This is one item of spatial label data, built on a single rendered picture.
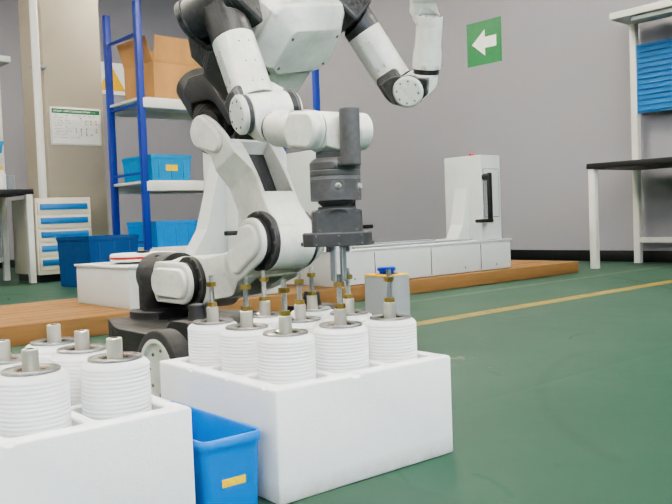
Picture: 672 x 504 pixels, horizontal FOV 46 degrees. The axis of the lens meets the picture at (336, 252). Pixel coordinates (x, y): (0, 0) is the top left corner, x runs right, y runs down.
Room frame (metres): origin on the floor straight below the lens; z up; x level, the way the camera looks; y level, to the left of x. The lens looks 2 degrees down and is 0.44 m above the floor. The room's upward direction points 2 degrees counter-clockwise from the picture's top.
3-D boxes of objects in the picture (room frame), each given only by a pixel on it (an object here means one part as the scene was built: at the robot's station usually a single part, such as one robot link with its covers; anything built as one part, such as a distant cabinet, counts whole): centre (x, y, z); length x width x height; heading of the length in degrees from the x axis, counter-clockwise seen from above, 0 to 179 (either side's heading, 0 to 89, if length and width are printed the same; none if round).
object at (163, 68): (6.82, 1.37, 1.70); 0.71 x 0.54 x 0.51; 134
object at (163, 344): (1.82, 0.40, 0.10); 0.20 x 0.05 x 0.20; 41
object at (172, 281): (2.20, 0.38, 0.28); 0.21 x 0.20 x 0.13; 41
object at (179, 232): (6.66, 1.45, 0.36); 0.50 x 0.38 x 0.21; 42
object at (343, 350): (1.38, 0.00, 0.16); 0.10 x 0.10 x 0.18
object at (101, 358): (1.12, 0.32, 0.25); 0.08 x 0.08 x 0.01
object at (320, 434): (1.48, 0.07, 0.09); 0.39 x 0.39 x 0.18; 39
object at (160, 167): (6.68, 1.47, 0.90); 0.50 x 0.38 x 0.21; 42
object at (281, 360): (1.31, 0.09, 0.16); 0.10 x 0.10 x 0.18
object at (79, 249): (5.96, 1.78, 0.19); 0.50 x 0.41 x 0.37; 45
